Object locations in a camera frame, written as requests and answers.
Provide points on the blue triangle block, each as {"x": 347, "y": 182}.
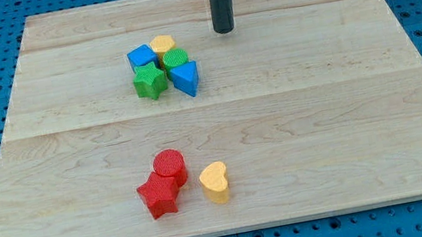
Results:
{"x": 185, "y": 77}

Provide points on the yellow heart block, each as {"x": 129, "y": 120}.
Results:
{"x": 215, "y": 182}

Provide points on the red cylinder block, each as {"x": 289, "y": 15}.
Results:
{"x": 170, "y": 163}

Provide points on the green cylinder block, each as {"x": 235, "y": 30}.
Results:
{"x": 173, "y": 58}

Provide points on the green star block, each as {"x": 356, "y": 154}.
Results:
{"x": 149, "y": 81}

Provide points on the yellow hexagon block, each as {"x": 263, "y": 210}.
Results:
{"x": 161, "y": 44}

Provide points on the red star block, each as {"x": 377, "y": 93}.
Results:
{"x": 159, "y": 194}

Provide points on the blue cube block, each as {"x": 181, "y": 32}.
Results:
{"x": 142, "y": 56}

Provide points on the light wooden board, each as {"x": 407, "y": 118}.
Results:
{"x": 315, "y": 107}

